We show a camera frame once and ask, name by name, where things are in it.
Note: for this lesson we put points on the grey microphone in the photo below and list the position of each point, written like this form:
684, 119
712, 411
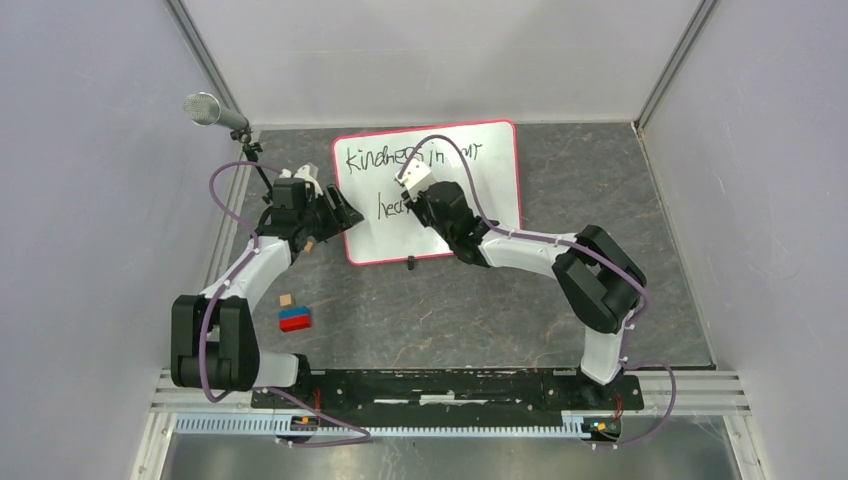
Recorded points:
205, 109

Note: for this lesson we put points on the blue block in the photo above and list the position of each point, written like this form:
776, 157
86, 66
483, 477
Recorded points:
294, 312

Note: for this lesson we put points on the aluminium rail frame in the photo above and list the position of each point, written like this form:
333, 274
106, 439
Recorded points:
696, 423

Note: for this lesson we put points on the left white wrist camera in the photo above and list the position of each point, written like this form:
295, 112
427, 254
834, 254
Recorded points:
307, 172

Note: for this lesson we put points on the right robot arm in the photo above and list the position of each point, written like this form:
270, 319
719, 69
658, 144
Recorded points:
602, 285

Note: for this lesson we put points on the red block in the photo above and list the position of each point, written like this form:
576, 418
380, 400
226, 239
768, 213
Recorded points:
295, 323

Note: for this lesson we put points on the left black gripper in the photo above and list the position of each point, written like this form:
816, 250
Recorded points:
345, 216

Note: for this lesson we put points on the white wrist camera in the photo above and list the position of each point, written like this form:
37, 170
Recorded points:
307, 172
415, 177

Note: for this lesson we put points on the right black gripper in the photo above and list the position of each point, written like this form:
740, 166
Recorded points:
414, 205

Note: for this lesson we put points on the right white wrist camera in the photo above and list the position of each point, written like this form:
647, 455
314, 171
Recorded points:
415, 177

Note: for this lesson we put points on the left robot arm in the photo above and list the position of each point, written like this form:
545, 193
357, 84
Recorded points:
214, 344

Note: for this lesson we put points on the pink framed whiteboard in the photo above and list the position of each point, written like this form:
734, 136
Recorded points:
454, 173

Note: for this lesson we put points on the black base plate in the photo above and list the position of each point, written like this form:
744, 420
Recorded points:
422, 398

